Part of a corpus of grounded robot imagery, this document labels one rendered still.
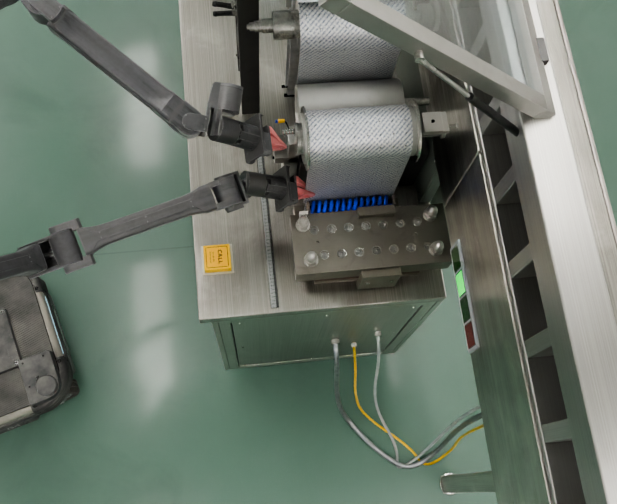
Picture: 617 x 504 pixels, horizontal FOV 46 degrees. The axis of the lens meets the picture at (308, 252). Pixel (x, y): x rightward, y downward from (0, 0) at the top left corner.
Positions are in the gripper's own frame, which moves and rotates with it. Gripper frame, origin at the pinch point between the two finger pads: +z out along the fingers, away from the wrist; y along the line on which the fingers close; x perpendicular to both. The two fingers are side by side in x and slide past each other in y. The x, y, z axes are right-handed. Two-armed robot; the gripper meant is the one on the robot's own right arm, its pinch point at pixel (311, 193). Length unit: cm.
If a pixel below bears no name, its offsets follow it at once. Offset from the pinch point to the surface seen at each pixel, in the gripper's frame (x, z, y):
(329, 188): 4.7, 2.3, 0.3
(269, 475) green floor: -100, 40, 64
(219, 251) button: -24.6, -14.1, 8.5
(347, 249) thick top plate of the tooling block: 0.8, 8.6, 14.4
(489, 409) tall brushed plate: 27, 20, 59
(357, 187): 7.6, 8.8, 0.3
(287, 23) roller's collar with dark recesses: 23.6, -18.4, -29.3
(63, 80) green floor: -136, -23, -106
